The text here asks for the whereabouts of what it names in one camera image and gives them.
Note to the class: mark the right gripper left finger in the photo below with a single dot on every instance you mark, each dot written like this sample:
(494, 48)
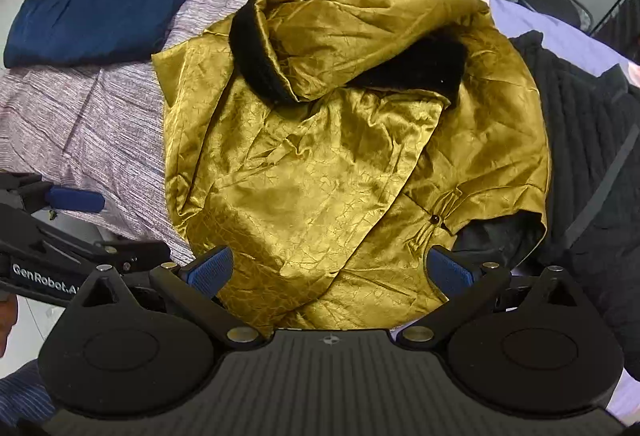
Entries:
(191, 290)

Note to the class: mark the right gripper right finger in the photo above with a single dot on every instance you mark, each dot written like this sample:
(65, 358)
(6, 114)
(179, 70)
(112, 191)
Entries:
(470, 289)

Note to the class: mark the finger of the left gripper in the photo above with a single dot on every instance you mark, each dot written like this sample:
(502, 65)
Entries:
(75, 200)

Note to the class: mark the gold satin jacket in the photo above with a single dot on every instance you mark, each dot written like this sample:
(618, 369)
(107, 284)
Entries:
(332, 143)

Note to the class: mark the person's left hand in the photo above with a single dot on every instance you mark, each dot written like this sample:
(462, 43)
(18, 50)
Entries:
(8, 319)

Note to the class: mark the navy blue folded garment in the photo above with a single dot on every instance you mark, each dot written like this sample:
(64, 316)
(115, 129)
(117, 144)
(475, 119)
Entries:
(88, 32)

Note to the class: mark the black quilted garment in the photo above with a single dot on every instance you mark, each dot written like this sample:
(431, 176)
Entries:
(592, 226)

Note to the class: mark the black metal rack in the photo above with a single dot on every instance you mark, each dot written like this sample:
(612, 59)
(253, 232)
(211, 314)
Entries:
(620, 29)

